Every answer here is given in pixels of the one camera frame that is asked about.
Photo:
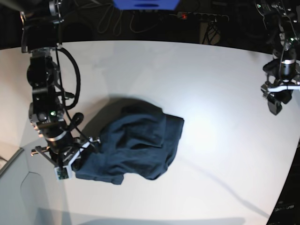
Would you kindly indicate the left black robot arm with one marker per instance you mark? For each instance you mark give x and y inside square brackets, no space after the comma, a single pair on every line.
[283,71]

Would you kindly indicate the grey metal frame edge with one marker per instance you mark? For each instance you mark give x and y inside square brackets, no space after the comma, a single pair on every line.
[9,162]

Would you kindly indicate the black power strip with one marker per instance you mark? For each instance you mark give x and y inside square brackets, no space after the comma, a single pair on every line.
[203,17]

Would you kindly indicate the dark blue t-shirt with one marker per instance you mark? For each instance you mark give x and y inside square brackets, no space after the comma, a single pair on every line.
[142,140]

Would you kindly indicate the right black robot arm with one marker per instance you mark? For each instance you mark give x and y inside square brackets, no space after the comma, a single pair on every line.
[48,112]

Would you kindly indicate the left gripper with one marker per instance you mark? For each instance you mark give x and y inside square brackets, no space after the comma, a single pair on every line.
[279,89]

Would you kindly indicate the blue plastic box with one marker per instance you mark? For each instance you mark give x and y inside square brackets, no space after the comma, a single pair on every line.
[146,4]

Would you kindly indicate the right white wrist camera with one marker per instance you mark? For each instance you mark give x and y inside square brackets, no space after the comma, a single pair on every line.
[63,173]

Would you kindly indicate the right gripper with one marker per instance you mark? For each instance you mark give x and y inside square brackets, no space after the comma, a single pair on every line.
[70,152]

